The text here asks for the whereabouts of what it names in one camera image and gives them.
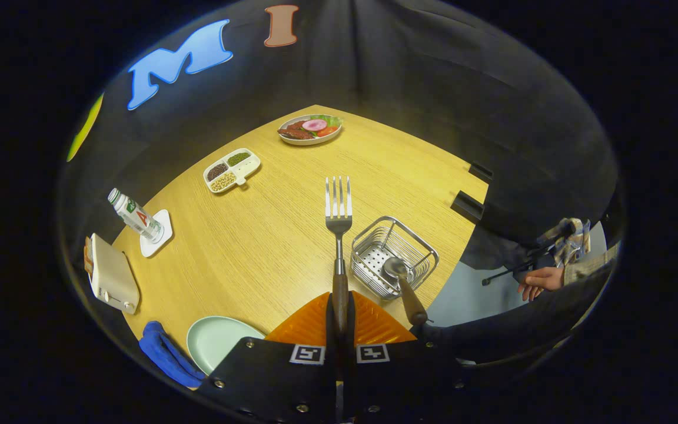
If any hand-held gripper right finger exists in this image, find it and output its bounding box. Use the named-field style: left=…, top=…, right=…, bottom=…
left=339, top=291, right=469, bottom=424

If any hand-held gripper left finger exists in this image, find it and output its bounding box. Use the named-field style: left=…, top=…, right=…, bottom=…
left=198, top=293, right=340, bottom=424

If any wooden handled spoon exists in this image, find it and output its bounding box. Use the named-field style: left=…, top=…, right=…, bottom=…
left=383, top=256, right=429, bottom=326

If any wooden handled fork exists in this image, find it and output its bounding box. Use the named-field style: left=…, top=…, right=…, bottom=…
left=324, top=176, right=353, bottom=336

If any pale green plate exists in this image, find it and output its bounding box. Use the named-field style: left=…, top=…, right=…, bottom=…
left=187, top=316, right=266, bottom=376

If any blue cloth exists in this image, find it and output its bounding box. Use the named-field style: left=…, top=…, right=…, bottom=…
left=138, top=321, right=205, bottom=389

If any thin black rod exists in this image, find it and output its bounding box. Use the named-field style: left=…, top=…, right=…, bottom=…
left=481, top=259, right=537, bottom=286

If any white divided bean dish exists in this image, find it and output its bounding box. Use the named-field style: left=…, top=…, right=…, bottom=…
left=203, top=148, right=261, bottom=194

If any white square coaster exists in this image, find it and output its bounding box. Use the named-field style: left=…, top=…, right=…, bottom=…
left=139, top=209, right=174, bottom=259

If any white plate of food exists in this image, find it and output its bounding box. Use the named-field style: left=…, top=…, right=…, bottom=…
left=277, top=114, right=343, bottom=146

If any white toaster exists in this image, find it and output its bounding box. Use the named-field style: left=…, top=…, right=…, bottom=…
left=84, top=233, right=140, bottom=315

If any white drink bottle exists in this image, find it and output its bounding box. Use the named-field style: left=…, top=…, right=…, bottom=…
left=108, top=188, right=165, bottom=244

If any plaid cloth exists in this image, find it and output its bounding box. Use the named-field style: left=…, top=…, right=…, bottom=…
left=536, top=218, right=591, bottom=269

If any black backdrop cloth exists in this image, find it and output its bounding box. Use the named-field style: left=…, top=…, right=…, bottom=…
left=56, top=0, right=625, bottom=377

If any metal wire basket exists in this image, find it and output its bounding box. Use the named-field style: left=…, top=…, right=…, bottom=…
left=351, top=216, right=440, bottom=301

